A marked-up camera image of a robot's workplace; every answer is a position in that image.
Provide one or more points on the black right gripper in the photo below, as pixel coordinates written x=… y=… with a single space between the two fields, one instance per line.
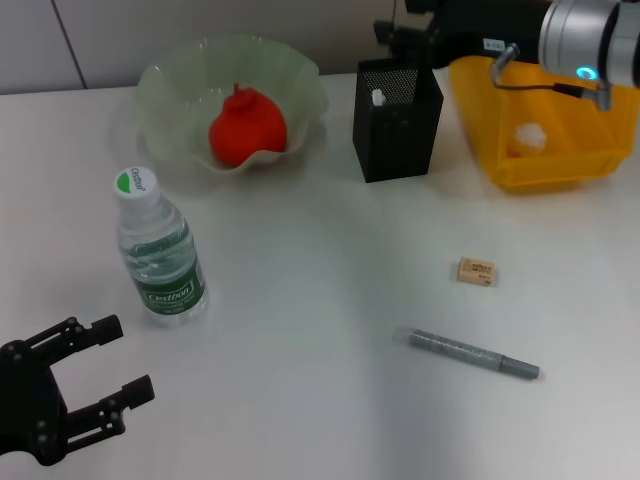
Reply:
x=470 y=25

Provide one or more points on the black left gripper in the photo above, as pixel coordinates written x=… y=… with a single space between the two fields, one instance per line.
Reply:
x=30 y=405

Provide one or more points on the mint green highlighter pen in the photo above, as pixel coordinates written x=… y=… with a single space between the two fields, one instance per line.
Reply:
x=378 y=97

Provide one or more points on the clear green-label water bottle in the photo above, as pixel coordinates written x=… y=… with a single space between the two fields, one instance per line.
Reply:
x=165 y=270

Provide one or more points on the white paper ball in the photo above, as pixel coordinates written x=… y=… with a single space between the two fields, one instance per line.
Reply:
x=527 y=139

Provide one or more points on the red-orange toy orange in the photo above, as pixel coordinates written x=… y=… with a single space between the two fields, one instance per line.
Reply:
x=250 y=130

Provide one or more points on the beige eraser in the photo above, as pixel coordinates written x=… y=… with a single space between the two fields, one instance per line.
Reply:
x=477 y=271

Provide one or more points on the black mesh pen holder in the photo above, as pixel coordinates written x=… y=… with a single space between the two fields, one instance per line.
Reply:
x=395 y=145

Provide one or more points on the translucent green wavy fruit plate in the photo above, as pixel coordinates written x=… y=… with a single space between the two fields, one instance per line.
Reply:
x=280 y=65

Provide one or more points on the grey marker pen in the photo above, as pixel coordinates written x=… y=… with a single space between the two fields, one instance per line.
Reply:
x=460 y=350

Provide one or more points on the yellow plastic bin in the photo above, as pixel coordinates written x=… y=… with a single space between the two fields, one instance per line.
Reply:
x=550 y=135

